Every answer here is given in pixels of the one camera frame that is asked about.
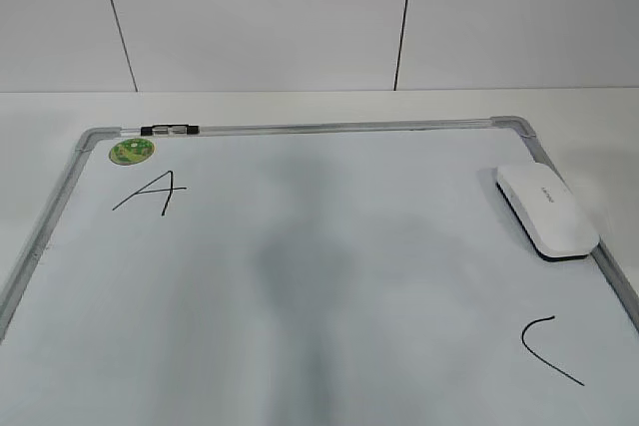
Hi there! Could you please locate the white whiteboard eraser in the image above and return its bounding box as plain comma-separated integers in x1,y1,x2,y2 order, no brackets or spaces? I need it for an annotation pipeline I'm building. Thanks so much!
496,162,600,260

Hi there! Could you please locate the round green magnet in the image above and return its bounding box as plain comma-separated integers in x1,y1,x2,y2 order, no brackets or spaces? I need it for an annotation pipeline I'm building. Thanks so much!
109,138,155,166

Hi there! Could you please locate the white board with aluminium frame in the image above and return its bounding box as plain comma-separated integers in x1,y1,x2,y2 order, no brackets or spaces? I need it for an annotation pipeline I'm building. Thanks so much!
1,117,638,425

